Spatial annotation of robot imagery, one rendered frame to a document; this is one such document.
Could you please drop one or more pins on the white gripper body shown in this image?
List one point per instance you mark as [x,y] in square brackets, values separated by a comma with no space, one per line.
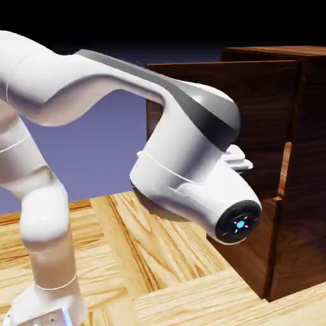
[236,158]

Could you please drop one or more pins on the dark wooden small cabinet door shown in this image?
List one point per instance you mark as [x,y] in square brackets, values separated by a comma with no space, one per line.
[257,265]

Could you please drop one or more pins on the dark wooden large cabinet door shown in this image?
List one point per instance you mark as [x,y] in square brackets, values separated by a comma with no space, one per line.
[265,102]

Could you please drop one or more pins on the dark wooden cabinet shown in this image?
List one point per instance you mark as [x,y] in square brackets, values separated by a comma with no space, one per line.
[308,178]

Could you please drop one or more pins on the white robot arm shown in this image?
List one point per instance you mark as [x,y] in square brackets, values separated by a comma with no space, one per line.
[178,158]

